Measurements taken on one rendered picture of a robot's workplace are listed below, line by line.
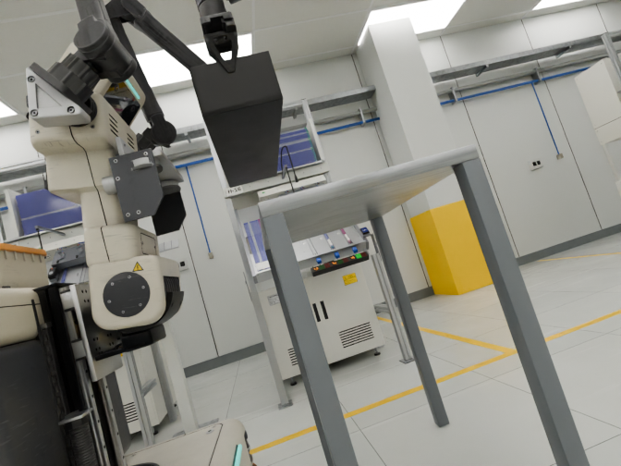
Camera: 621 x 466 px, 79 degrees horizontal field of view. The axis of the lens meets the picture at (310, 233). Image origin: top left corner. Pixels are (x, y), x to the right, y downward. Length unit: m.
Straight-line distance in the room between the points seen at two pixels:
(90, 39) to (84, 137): 0.22
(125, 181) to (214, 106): 0.30
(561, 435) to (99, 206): 1.10
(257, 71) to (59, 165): 0.55
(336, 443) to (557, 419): 0.42
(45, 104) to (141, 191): 0.25
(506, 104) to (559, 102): 0.75
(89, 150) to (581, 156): 5.60
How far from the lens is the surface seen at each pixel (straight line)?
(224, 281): 4.12
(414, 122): 4.28
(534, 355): 0.86
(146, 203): 0.97
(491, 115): 5.42
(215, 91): 0.86
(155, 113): 1.38
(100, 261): 1.01
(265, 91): 0.85
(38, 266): 1.26
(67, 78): 0.99
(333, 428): 0.74
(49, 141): 1.09
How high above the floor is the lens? 0.65
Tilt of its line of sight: 6 degrees up
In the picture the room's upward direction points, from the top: 17 degrees counter-clockwise
